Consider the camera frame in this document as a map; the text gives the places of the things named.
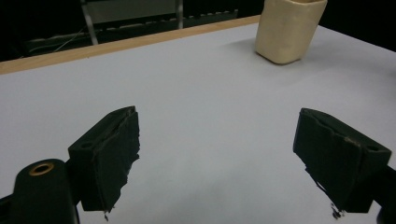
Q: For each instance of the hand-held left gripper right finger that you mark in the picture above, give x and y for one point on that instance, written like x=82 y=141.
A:
x=339 y=161

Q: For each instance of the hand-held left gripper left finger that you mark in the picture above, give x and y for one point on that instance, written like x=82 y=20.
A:
x=109 y=155

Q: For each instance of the beige square cup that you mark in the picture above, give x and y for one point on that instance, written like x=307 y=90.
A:
x=288 y=31

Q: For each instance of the white paper mat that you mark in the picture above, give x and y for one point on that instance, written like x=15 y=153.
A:
x=202 y=109

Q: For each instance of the white metal stand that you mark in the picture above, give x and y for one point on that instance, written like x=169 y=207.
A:
x=134 y=11

